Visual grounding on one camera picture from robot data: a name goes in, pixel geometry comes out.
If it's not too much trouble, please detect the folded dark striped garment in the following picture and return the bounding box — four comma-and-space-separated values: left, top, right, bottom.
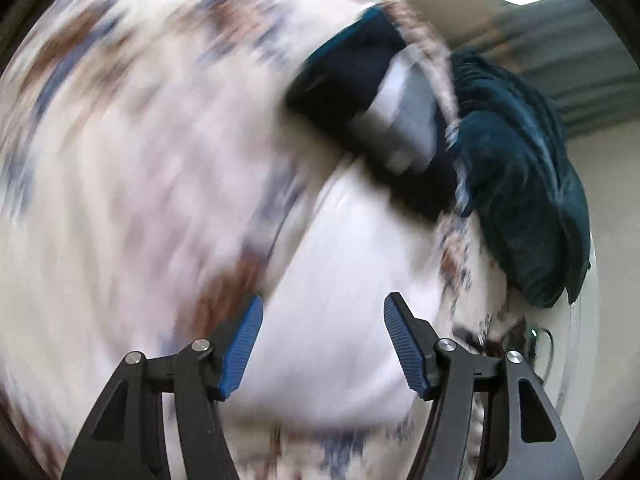
285, 4, 463, 222

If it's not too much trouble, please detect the blue-grey curtain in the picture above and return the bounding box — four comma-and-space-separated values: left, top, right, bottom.
477, 0, 640, 136

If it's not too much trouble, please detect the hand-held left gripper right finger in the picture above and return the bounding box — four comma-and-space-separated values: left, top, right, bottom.
383, 291, 585, 480

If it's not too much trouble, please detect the white knit sweater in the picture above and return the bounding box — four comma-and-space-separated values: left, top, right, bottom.
270, 170, 453, 433

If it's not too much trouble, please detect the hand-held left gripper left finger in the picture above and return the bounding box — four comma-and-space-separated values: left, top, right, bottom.
61, 294, 264, 480

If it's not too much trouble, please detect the floral bed sheet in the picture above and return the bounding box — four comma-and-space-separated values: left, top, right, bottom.
0, 0, 516, 480

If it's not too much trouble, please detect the teal pillow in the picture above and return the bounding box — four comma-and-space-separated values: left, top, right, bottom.
444, 49, 592, 310

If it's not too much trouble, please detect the black cable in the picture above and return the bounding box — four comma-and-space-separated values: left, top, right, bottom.
525, 327, 557, 383

